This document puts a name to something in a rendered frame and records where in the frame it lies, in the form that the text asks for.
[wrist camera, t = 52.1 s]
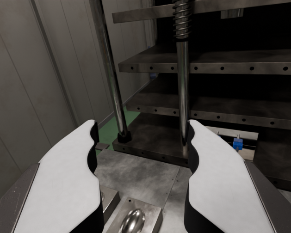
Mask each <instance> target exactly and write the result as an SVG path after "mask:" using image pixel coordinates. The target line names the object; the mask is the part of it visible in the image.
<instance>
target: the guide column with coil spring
mask: <svg viewBox="0 0 291 233"><path fill-rule="evenodd" d="M187 2H189V0H179V1H176V2H175V5H179V4H183V3H187ZM187 8H189V5H185V6H180V7H177V8H175V11H180V10H184V9H187ZM188 14H189V11H186V12H181V13H177V14H175V17H181V16H185V15H188ZM188 20H189V17H187V18H182V19H178V20H175V22H176V23H181V22H185V21H188ZM188 26H189V23H187V24H183V25H178V26H176V29H180V28H184V27H188ZM187 32H189V29H186V30H182V31H176V35H178V34H183V33H187ZM188 37H189V34H188V35H185V36H180V37H176V38H177V39H181V38H188ZM176 47H177V71H178V96H179V120H180V149H181V151H182V152H188V151H189V150H190V149H189V146H188V144H187V142H185V128H186V120H190V101H189V41H187V42H176Z"/></svg>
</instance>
